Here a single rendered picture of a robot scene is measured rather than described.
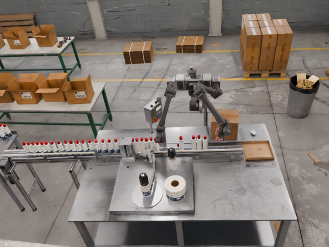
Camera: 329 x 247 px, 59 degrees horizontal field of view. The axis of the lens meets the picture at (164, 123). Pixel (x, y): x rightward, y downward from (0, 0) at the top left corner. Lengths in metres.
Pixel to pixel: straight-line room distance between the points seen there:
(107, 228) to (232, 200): 1.51
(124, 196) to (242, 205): 1.13
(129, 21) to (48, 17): 2.36
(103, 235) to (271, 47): 4.44
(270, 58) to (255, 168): 3.33
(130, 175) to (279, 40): 4.02
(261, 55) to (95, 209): 4.35
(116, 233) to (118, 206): 0.69
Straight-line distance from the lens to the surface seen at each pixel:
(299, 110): 5.17
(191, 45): 7.18
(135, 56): 6.97
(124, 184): 3.05
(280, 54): 6.12
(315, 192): 4.24
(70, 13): 8.95
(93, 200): 3.09
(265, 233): 3.49
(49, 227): 4.16
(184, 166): 3.11
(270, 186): 3.07
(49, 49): 6.71
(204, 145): 3.19
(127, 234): 3.51
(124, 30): 8.58
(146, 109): 2.95
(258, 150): 3.39
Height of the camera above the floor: 3.19
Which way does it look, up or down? 39 degrees down
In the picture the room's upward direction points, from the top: 7 degrees counter-clockwise
